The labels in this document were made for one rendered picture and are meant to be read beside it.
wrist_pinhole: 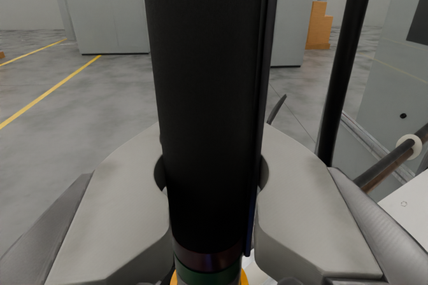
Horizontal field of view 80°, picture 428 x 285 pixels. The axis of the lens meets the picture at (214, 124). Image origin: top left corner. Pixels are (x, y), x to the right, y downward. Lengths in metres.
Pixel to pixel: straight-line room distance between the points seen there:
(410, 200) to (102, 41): 7.37
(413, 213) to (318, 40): 7.94
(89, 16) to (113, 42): 0.78
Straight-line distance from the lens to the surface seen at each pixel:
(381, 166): 0.31
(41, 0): 13.71
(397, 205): 0.58
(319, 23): 8.27
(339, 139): 1.52
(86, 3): 7.54
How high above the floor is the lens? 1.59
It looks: 28 degrees down
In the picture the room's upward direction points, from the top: straight up
